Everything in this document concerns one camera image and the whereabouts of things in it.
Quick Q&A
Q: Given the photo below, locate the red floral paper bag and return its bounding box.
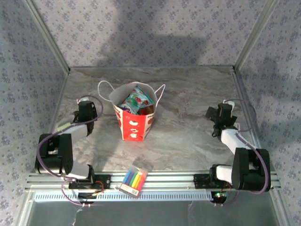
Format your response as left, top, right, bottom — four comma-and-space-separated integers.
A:
97, 80, 166, 142

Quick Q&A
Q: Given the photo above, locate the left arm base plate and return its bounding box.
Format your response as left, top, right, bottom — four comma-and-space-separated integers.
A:
68, 173, 111, 190

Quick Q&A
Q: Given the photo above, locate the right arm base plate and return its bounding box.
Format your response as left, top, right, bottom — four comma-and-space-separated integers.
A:
193, 173, 212, 189

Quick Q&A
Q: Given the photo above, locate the black controller board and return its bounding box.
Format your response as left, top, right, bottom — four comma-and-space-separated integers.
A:
210, 190, 229, 206

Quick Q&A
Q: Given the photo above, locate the green red mint candy packet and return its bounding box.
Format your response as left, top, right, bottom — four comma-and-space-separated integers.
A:
118, 85, 155, 115

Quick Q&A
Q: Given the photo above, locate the aluminium side rail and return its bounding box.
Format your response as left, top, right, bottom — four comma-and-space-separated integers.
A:
48, 69, 71, 132
231, 66, 297, 226

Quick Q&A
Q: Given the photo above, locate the aluminium frame upright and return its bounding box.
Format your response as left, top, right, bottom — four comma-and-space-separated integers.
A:
234, 0, 284, 71
23, 0, 71, 74

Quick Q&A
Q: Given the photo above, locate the white slotted cable duct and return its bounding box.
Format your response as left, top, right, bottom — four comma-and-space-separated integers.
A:
34, 191, 218, 202

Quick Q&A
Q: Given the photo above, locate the colour marker pack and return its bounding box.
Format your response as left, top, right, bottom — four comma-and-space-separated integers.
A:
119, 164, 149, 199

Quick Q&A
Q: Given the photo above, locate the red gummy candy packet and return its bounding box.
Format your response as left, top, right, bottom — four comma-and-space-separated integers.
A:
138, 105, 155, 116

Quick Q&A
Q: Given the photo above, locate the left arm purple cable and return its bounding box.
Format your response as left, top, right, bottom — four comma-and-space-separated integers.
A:
37, 95, 104, 208

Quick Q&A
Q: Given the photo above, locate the pale green paper piece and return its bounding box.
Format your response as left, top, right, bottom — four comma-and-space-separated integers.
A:
57, 122, 71, 132

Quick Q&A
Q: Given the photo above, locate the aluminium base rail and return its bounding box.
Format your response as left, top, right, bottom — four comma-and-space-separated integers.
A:
25, 170, 282, 196

